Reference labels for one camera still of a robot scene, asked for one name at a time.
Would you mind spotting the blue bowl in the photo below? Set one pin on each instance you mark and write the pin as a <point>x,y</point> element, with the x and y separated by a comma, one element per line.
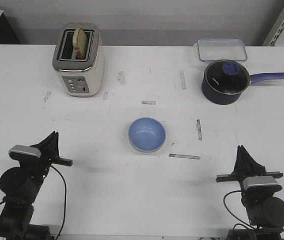
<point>146,135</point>

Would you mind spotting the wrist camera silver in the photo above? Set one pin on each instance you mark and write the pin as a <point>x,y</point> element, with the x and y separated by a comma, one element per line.
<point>25,150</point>
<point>258,181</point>

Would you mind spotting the toast slice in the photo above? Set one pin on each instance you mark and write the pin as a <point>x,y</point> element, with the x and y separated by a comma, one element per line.
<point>80,43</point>

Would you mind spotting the glass pot lid blue knob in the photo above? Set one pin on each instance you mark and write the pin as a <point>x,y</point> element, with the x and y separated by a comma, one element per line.
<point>227,77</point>

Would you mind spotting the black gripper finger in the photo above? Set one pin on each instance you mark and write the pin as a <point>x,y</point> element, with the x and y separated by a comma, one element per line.
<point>240,164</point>
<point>48,144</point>
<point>54,155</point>
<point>252,167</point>

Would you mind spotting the cream toaster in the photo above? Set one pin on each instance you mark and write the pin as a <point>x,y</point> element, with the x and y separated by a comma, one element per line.
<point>79,77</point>

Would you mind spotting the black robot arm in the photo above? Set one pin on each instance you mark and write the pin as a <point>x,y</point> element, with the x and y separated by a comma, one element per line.
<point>21,186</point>
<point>265,212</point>

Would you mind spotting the clear plastic container blue rim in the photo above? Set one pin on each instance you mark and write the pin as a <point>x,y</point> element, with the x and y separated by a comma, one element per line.
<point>213,49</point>

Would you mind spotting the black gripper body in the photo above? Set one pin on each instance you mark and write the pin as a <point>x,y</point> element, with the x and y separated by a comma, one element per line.
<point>38,164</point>
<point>236,178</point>

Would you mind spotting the dark blue saucepan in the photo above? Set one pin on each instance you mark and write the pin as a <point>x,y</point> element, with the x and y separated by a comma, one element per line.
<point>223,99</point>

